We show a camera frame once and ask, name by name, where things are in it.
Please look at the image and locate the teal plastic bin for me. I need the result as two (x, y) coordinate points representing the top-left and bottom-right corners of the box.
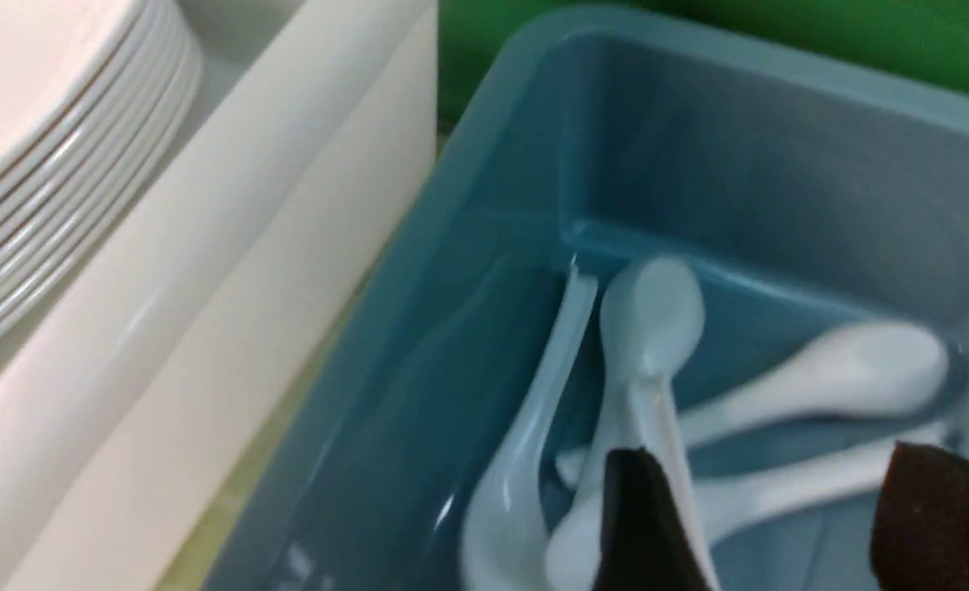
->
(203, 31), (969, 590)

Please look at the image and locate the white spoon leftmost in bin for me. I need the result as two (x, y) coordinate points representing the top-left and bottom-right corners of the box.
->
(460, 259), (599, 590)

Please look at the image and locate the stack of white square plates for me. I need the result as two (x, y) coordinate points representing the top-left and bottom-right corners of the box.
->
(0, 1), (203, 339)

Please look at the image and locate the white spoon diagonal right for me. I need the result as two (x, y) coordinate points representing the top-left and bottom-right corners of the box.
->
(555, 322), (951, 488)

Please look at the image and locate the white spoon bowl up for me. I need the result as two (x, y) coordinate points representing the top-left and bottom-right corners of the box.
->
(545, 256), (723, 591)

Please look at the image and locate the white spoon centre upright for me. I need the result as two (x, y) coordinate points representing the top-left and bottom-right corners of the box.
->
(544, 420), (953, 590)

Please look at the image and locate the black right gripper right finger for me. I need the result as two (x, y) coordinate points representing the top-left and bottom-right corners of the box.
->
(870, 442), (969, 590)

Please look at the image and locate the green backdrop cloth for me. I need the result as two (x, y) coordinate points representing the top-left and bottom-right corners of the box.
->
(437, 1), (969, 122)

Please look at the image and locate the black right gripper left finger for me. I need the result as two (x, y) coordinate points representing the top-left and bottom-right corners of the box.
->
(592, 448), (711, 590)

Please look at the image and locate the large white plastic tub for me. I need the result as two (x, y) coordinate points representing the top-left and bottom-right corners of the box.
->
(0, 1), (439, 590)

